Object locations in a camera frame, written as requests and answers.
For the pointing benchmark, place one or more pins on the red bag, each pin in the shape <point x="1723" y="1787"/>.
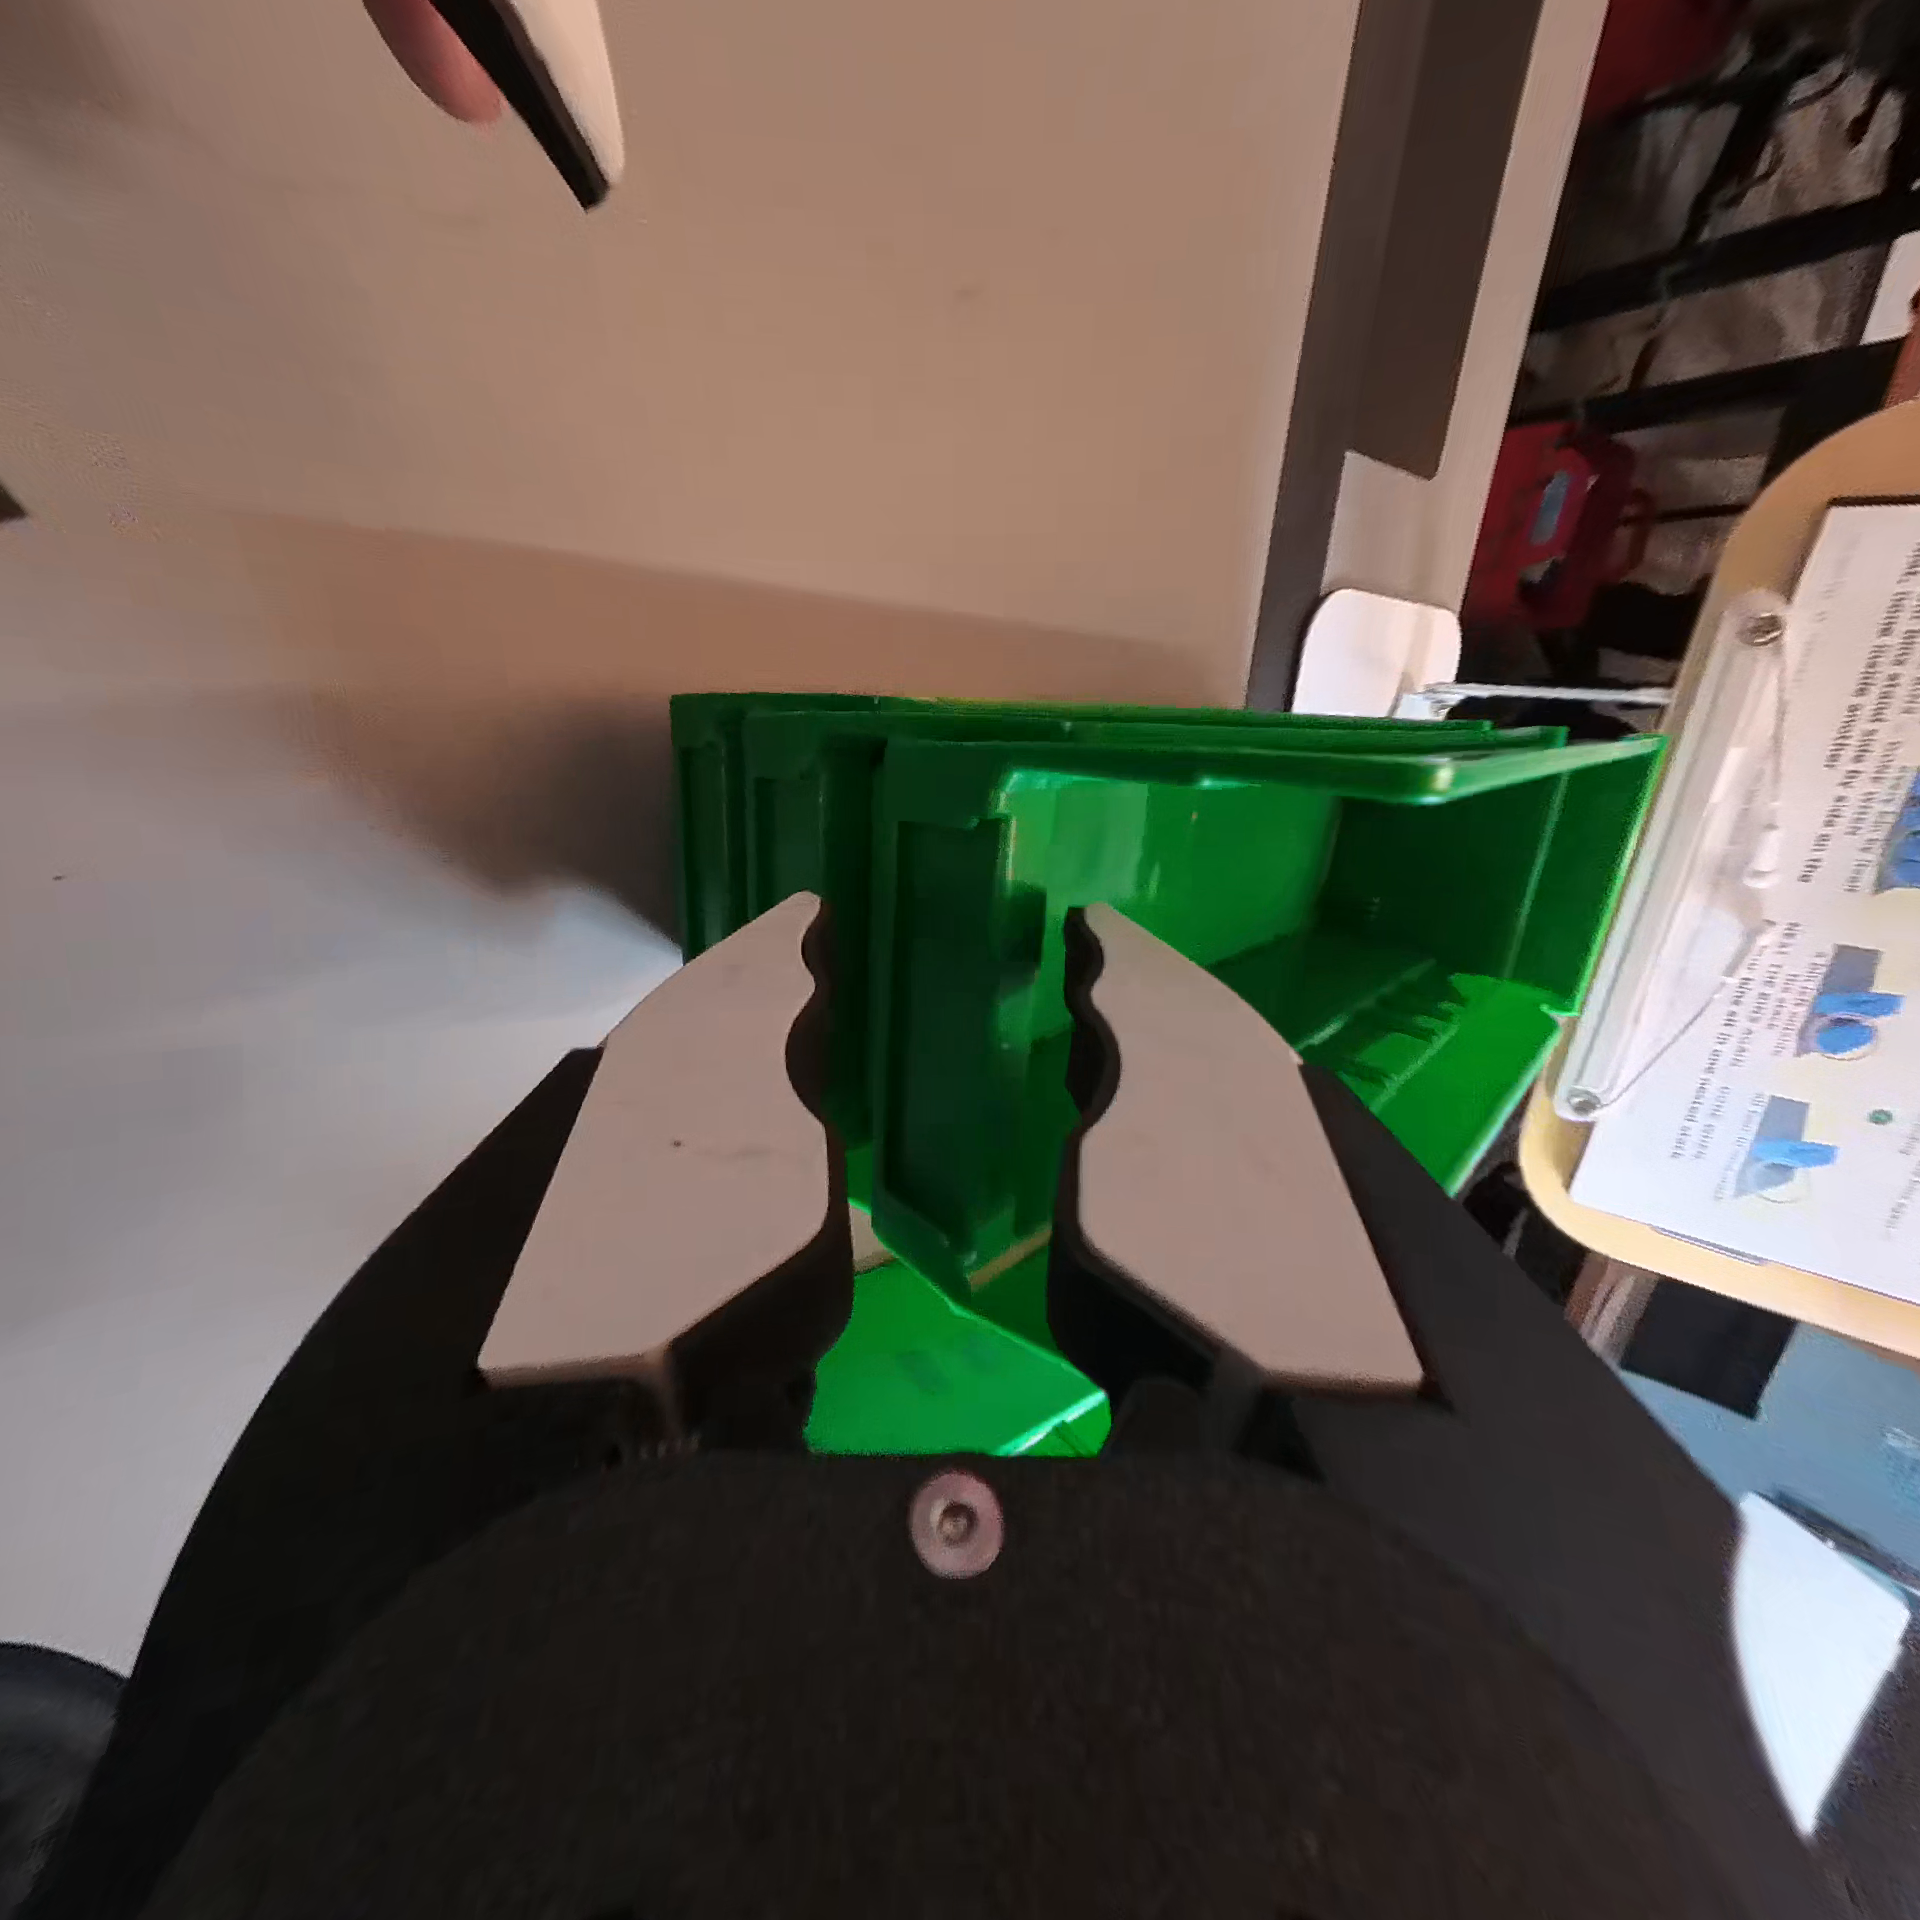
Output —
<point x="1545" y="524"/>

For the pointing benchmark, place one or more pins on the person's left hand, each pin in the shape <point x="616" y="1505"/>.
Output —
<point x="435" y="54"/>

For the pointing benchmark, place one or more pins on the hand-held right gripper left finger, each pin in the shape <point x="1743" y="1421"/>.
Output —
<point x="675" y="1185"/>

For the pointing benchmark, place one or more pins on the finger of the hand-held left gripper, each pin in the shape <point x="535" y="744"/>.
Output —
<point x="570" y="89"/>

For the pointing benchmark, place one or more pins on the white instruction sheet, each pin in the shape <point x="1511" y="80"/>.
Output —
<point x="1800" y="901"/>

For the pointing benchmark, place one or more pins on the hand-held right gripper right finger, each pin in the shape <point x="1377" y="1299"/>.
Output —
<point x="1230" y="1200"/>

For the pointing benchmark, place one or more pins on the white desk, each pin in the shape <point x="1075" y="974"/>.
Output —
<point x="224" y="1276"/>

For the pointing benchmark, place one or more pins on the wooden display board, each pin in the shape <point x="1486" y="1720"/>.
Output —
<point x="1545" y="1185"/>

